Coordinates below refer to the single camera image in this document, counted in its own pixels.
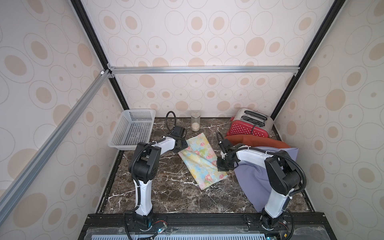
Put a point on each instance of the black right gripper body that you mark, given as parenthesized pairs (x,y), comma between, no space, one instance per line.
(223,163)

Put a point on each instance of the black left corner post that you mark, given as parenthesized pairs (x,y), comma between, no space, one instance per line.
(97,47)

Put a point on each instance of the horizontal aluminium frame bar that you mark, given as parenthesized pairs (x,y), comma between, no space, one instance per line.
(200,70)

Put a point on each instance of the rust orange skirt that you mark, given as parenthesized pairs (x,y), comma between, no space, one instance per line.
(254,141)

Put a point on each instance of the black right corner post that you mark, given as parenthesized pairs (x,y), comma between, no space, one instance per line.
(313,47)

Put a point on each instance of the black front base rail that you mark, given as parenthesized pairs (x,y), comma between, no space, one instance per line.
(296,226)

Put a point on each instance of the red polka dot toaster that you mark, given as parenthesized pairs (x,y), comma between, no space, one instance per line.
(250,122)

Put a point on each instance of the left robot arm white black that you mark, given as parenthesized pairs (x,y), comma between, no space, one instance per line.
(144,167)

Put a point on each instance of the floral pastel skirt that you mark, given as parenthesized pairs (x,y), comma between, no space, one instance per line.
(201,161)

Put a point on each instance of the glass jar with white powder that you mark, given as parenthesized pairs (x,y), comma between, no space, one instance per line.
(195,121)

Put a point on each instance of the white plastic perforated basket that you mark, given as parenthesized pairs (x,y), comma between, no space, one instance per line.
(134,126)

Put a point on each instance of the black corner post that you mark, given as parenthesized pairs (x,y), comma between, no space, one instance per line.
(97,47)
(313,47)

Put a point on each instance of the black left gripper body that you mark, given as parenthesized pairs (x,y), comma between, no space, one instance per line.
(182,145)

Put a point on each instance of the diagonal aluminium frame bar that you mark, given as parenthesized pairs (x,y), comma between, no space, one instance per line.
(23,181)

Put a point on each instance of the lavender purple skirt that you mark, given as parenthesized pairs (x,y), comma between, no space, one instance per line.
(254,181)

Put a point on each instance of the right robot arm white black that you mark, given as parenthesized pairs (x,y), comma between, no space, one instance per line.
(285,176)

